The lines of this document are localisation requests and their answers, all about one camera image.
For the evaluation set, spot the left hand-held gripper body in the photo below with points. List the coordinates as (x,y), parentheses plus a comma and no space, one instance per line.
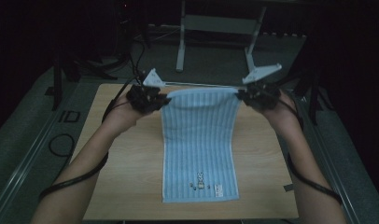
(145,96)

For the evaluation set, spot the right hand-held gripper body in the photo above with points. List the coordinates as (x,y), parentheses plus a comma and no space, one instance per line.
(262,91)

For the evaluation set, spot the light blue striped towel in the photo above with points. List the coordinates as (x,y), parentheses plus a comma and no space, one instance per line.
(198,146)

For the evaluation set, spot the person's left hand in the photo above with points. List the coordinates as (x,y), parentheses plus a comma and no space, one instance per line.
(123,112)

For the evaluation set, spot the person's right hand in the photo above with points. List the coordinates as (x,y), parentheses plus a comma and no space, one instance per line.
(279,113)

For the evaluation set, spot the black metal stand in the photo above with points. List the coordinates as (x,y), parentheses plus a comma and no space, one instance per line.
(313,93)
(57,84)

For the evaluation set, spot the dark equipment rack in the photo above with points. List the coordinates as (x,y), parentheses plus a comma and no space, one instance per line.
(124,28)

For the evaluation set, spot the grey tape piece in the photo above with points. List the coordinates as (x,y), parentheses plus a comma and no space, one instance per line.
(288,187)

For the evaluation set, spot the white metal stand frame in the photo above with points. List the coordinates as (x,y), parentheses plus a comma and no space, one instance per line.
(220,25)

